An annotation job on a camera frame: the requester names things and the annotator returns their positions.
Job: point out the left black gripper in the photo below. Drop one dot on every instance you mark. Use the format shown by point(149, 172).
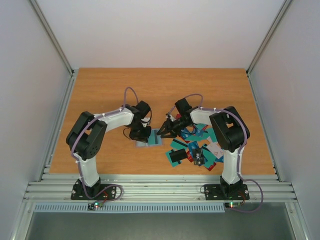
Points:
point(143, 138)

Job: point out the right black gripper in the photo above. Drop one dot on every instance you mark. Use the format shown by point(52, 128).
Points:
point(170, 126)

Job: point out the teal card with black stripe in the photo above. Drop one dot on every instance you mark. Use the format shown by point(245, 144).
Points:
point(154, 139)

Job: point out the pink leather card holder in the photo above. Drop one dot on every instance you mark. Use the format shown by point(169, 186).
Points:
point(141, 144)

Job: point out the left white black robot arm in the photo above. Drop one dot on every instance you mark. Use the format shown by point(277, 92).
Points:
point(86, 137)

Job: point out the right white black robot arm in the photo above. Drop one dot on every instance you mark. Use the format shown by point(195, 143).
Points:
point(229, 129)

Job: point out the teal card left middle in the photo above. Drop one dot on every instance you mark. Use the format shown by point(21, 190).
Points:
point(178, 145)

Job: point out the blue card upper left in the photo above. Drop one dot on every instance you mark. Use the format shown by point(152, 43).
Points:
point(185, 133)

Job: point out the black card on teal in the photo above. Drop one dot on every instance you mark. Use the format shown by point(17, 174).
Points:
point(178, 155)

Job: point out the blue visa card centre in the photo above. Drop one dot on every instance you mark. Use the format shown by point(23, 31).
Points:
point(192, 145)

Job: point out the teal card under black card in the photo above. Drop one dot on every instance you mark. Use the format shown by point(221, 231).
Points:
point(173, 164)

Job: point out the teal card centre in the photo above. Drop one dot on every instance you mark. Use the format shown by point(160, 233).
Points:
point(199, 136)

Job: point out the teal card right upper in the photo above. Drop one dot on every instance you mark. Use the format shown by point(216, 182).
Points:
point(211, 135)

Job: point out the white card with pink print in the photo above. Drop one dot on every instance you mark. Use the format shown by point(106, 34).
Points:
point(215, 149)

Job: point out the red card bottom right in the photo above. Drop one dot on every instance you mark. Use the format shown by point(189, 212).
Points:
point(211, 166)

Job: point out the left small circuit board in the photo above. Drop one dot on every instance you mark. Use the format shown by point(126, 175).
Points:
point(94, 206)

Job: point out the small circuit board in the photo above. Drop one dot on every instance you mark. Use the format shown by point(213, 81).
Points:
point(232, 205)
point(94, 206)

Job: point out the right small circuit board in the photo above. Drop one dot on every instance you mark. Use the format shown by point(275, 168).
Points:
point(232, 205)

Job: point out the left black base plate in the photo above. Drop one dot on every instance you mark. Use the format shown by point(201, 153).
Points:
point(97, 192)

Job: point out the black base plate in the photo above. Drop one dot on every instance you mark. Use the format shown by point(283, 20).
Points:
point(213, 192)
point(97, 192)

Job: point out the grey slotted cable duct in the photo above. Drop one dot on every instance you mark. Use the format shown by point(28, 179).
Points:
point(130, 208)

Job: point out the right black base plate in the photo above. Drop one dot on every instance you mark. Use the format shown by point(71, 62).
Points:
point(213, 192)

